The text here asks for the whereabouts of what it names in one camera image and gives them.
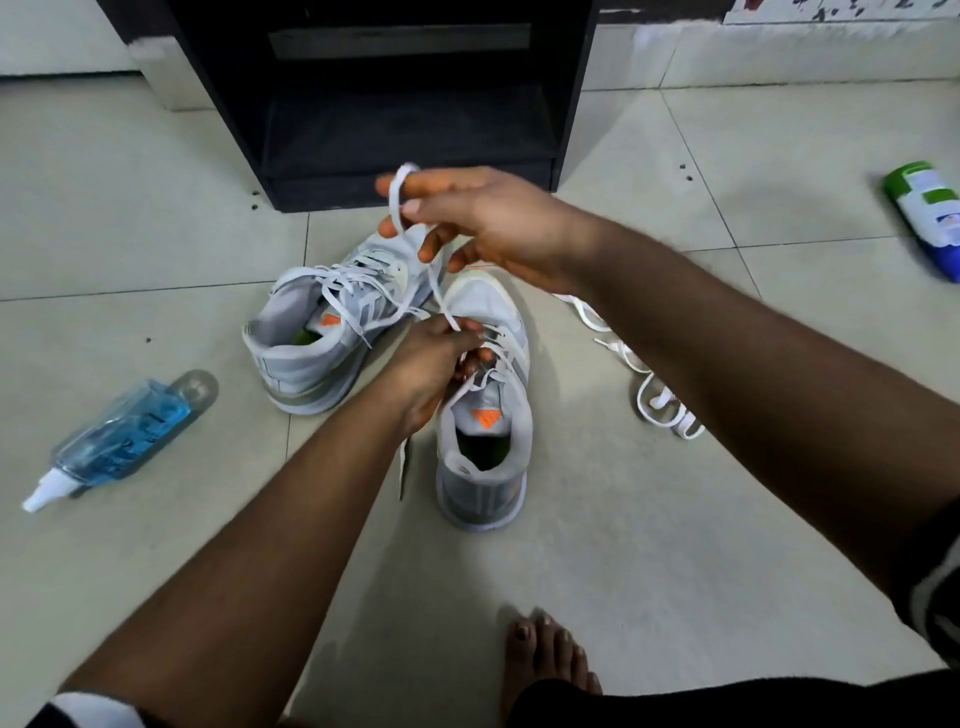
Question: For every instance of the person's right hand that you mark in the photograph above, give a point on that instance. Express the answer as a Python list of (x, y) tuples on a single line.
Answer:
[(510, 221)]

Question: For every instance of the person's left hand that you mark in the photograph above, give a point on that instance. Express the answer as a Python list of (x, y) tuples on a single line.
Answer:
[(431, 364)]

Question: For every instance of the person's left forearm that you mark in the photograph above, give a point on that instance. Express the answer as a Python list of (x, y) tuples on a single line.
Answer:
[(232, 577)]

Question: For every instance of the person's right forearm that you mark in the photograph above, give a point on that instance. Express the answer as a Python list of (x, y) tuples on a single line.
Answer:
[(787, 405)]

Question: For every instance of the person's right foot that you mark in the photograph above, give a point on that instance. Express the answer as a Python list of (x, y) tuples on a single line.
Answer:
[(540, 649)]

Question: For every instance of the black open shelf box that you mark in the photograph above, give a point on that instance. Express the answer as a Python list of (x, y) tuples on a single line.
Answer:
[(405, 142)]

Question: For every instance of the blue transparent bottle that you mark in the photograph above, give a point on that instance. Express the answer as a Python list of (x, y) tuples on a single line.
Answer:
[(120, 442)]

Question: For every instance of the white floral patterned sheet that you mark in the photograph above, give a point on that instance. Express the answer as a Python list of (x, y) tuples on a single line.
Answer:
[(840, 9)]

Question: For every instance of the green blue white bottle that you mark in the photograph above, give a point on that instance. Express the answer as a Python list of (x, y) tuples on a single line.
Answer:
[(930, 217)]

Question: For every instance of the dark brown wooden cabinet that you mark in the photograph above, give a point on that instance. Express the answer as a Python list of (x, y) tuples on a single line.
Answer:
[(135, 19)]

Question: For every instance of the zebra striped garment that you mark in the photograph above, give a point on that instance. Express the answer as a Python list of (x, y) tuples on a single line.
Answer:
[(712, 701)]

